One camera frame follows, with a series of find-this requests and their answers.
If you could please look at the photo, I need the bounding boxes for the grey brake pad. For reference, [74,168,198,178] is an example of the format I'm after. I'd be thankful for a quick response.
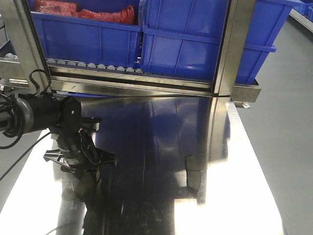
[185,155,202,195]
[74,171,101,202]

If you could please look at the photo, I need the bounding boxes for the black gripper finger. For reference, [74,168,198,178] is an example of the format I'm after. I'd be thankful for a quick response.
[95,148,117,166]
[43,149,64,165]

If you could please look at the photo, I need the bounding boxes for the lower blue bin under table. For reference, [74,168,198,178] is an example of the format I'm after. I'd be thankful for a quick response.
[56,91,112,98]

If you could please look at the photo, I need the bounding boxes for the grey camera on gripper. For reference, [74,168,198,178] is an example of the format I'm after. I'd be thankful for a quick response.
[81,117,102,132]

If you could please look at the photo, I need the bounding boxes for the stainless steel rack frame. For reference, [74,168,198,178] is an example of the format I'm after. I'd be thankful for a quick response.
[0,0,260,103]

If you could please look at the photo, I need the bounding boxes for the grey roller conveyor track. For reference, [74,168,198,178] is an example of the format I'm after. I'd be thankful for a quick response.
[46,58,144,73]

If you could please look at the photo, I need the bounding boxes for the blue plastic bin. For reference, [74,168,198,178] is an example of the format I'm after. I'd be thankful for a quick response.
[28,0,145,69]
[141,0,299,84]

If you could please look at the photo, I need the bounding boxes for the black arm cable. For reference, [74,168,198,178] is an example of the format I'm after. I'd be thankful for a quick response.
[0,69,53,182]

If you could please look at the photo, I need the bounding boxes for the left blue plastic bin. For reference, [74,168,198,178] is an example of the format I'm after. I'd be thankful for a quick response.
[28,0,145,69]

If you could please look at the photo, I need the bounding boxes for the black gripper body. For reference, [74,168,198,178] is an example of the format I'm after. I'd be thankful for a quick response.
[50,96,97,171]

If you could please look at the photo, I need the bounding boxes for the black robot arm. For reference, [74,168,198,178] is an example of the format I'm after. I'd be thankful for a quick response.
[0,94,117,172]

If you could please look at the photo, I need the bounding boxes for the red bagged parts in bin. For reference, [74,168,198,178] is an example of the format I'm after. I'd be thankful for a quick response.
[31,0,136,25]

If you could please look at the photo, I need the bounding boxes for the right blue plastic bin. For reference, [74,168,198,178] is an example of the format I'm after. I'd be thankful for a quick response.
[141,0,299,84]

